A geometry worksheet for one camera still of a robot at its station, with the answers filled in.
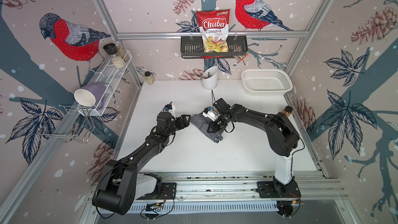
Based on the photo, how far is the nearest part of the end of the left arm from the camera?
67 cm

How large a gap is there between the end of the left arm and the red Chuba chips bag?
16.7 inches

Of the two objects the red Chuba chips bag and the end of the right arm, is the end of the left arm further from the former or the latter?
the red Chuba chips bag

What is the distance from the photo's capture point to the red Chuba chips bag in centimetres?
81
